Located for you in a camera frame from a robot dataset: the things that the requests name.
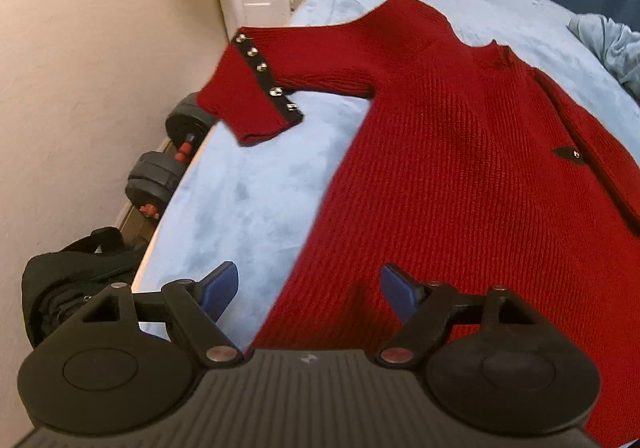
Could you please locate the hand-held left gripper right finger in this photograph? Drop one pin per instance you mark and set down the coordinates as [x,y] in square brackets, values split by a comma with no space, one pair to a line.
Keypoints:
[398,293]

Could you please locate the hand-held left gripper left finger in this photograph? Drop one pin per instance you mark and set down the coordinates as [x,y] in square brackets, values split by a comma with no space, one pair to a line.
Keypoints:
[220,291]

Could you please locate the red knit sweater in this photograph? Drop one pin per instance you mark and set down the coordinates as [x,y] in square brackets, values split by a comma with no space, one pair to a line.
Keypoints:
[452,188]

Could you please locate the light blue bed blanket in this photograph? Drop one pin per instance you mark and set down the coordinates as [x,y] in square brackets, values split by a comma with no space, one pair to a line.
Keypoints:
[250,208]

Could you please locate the black bag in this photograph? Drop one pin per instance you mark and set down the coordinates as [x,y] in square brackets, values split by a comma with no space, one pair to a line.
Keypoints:
[70,273]

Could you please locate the crumpled light blue cloth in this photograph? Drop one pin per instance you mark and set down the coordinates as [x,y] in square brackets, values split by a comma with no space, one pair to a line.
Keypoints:
[612,50]

